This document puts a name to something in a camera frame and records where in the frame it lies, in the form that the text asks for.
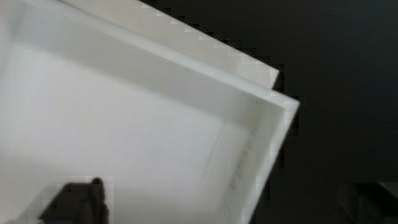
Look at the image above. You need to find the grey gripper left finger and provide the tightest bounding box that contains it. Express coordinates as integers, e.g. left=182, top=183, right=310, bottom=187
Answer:
left=40, top=178, right=111, bottom=224

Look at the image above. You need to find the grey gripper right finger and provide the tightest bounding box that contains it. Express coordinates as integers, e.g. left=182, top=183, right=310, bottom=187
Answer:
left=336, top=183, right=398, bottom=224

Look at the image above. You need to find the white drawer cabinet box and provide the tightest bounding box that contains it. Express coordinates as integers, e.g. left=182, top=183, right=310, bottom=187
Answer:
left=0, top=0, right=299, bottom=224

